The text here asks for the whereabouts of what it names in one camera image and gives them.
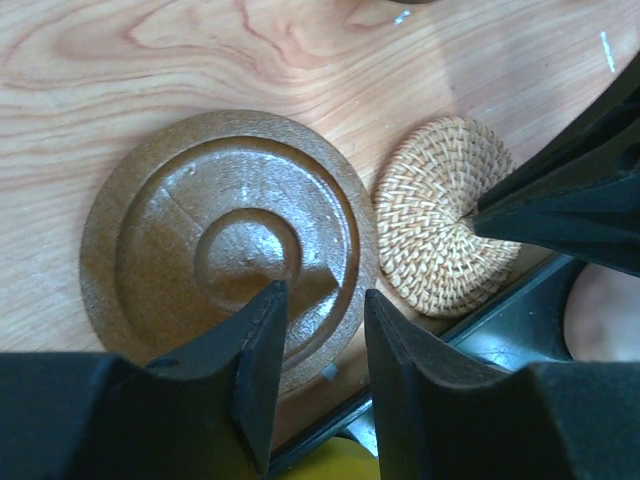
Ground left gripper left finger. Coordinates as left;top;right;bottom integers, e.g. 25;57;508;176
1;281;288;479

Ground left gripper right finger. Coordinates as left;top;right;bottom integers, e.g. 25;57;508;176
364;290;639;479

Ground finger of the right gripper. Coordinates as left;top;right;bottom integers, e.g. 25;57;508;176
471;89;640;276

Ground brown coaster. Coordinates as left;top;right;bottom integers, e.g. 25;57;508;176
79;110;378;394

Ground yellow mug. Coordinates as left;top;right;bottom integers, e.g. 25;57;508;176
299;437;380;480

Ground cream mug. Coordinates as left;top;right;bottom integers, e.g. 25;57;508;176
563;264;639;362

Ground black serving tray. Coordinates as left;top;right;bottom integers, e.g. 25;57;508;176
268;254;586;479

